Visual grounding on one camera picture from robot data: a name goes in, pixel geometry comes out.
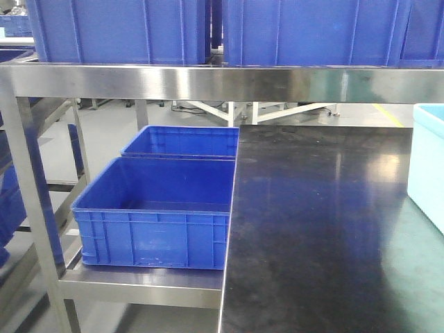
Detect stainless steel shelf frame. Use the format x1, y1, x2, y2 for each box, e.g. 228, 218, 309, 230
1, 62, 443, 332

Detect upper left blue crate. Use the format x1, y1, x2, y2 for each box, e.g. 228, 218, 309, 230
26, 1, 210, 65

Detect upper middle blue crate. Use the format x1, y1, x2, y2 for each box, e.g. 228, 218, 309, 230
223, 1, 411, 67

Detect white metal table frame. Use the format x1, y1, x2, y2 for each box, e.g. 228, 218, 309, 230
171, 101, 340, 127

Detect left side blue bins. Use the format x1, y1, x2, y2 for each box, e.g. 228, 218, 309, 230
1, 130, 26, 266

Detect blue plastic crate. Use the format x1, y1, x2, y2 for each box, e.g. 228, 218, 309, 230
71, 157, 235, 270
121, 126, 239, 160

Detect front blue plastic crate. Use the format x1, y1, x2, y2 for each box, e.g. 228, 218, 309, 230
71, 157, 235, 270

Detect light blue plastic tub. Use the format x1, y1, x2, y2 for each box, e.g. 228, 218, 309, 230
407, 103, 443, 232

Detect rear blue plastic crate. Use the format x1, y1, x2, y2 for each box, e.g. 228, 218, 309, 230
121, 126, 239, 160

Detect upper right blue crate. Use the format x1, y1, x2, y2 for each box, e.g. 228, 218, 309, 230
399, 0, 443, 68

